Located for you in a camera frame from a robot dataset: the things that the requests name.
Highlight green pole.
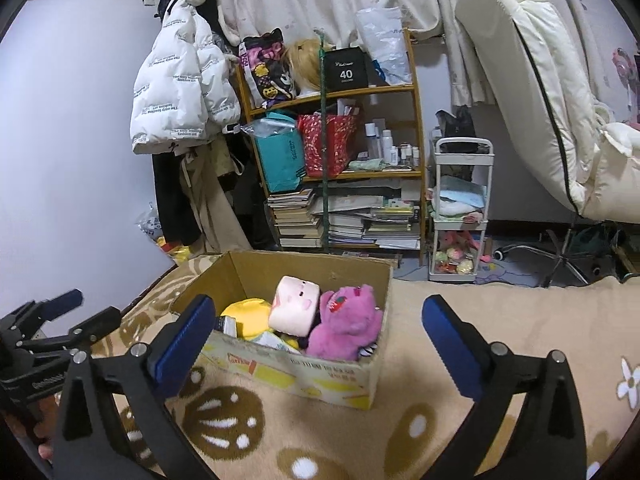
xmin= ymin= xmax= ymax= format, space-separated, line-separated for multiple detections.
xmin=317 ymin=30 xmax=333 ymax=253

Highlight black box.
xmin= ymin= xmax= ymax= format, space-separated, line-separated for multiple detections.
xmin=322 ymin=46 xmax=369 ymax=90

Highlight wooden shelf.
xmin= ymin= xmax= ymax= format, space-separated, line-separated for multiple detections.
xmin=235 ymin=30 xmax=428 ymax=266

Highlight person's left hand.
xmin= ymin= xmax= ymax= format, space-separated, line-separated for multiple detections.
xmin=31 ymin=407 xmax=57 ymax=463

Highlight black hanging clothing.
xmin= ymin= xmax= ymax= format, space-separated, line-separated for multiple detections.
xmin=152 ymin=152 xmax=203 ymax=248

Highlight stack of books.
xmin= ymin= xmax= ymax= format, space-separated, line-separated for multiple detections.
xmin=266 ymin=187 xmax=423 ymax=251

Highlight pink swirl roll toy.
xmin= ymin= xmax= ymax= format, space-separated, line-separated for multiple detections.
xmin=268 ymin=275 xmax=322 ymax=337

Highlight teal shopping bag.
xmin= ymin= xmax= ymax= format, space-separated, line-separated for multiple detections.
xmin=247 ymin=112 xmax=308 ymax=193

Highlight white trolley cart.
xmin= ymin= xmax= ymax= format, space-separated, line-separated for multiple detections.
xmin=427 ymin=137 xmax=496 ymax=283

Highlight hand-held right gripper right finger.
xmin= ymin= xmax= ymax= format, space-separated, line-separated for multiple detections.
xmin=421 ymin=294 xmax=588 ymax=480

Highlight yellow plush toy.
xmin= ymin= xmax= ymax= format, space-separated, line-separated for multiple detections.
xmin=220 ymin=297 xmax=301 ymax=351

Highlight crinkled plastic bag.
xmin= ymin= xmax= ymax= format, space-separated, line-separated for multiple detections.
xmin=137 ymin=202 xmax=191 ymax=263

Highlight white plastic bag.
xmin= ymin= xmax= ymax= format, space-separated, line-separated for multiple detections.
xmin=355 ymin=6 xmax=413 ymax=87

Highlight cream office chair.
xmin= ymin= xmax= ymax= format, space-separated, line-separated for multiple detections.
xmin=455 ymin=0 xmax=640 ymax=223

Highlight dark green bag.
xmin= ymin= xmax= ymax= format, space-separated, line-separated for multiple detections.
xmin=570 ymin=225 xmax=626 ymax=261

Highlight cluster of white bottles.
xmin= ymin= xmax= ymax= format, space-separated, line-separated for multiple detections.
xmin=364 ymin=119 xmax=423 ymax=168

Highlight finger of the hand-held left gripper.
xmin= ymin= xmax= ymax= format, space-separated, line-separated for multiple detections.
xmin=37 ymin=288 xmax=84 ymax=322
xmin=65 ymin=306 xmax=122 ymax=348

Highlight office chair base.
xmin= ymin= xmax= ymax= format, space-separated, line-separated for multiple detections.
xmin=495 ymin=227 xmax=608 ymax=288

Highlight white puffer jacket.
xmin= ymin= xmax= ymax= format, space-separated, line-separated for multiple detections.
xmin=130 ymin=0 xmax=242 ymax=156

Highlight pink plush toy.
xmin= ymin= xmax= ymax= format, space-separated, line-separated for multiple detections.
xmin=306 ymin=284 xmax=385 ymax=361

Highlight printed cardboard box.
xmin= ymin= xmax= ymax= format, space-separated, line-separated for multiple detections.
xmin=170 ymin=250 xmax=394 ymax=411

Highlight patterned black pink bag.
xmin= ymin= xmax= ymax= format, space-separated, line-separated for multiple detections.
xmin=239 ymin=27 xmax=298 ymax=108

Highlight folded towels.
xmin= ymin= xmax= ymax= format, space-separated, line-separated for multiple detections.
xmin=432 ymin=177 xmax=488 ymax=221

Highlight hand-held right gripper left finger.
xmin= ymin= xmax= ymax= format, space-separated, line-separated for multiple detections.
xmin=50 ymin=294 xmax=217 ymax=480

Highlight pink printed cloth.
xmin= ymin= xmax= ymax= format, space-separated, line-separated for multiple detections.
xmin=612 ymin=47 xmax=640 ymax=131

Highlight beige hanging coat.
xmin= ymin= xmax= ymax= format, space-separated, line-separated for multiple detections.
xmin=177 ymin=140 xmax=253 ymax=256

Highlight pile of colourful small toys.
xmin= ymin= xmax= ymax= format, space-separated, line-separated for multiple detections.
xmin=434 ymin=230 xmax=483 ymax=276

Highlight blonde wig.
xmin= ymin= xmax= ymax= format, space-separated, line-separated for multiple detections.
xmin=282 ymin=37 xmax=333 ymax=98

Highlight red gift bag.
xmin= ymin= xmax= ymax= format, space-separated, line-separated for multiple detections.
xmin=297 ymin=112 xmax=361 ymax=178

